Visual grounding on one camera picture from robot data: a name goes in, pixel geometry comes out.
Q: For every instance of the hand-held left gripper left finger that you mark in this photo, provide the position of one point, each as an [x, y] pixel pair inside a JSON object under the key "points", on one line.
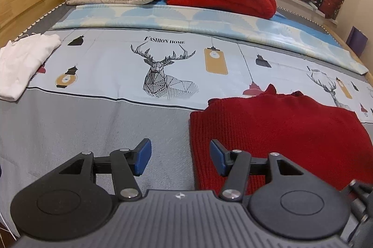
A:
{"points": [[143, 156]]}

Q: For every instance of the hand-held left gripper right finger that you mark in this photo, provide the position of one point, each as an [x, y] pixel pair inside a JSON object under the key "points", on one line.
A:
{"points": [[218, 156]]}

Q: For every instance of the red knitted sweater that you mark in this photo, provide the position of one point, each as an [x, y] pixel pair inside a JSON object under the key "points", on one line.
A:
{"points": [[276, 131]]}

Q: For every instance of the printed grey bed sheet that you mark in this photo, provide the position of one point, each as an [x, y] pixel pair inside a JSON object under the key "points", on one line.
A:
{"points": [[102, 76]]}

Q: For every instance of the light blue patterned mat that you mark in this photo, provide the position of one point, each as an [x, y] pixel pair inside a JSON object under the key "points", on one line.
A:
{"points": [[204, 20]]}

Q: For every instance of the blue sheet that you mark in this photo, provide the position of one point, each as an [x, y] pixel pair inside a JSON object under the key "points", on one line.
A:
{"points": [[306, 29]]}

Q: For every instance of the white t-shirt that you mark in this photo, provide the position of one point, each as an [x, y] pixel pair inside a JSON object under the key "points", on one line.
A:
{"points": [[20, 61]]}

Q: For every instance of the window sill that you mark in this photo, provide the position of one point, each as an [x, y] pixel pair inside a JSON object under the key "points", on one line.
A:
{"points": [[291, 4]]}

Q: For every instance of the purple paper bag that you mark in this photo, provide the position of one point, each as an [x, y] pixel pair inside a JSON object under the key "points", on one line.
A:
{"points": [[357, 41]]}

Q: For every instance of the dark red cushion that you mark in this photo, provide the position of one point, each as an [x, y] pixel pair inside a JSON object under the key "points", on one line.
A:
{"points": [[332, 0]]}

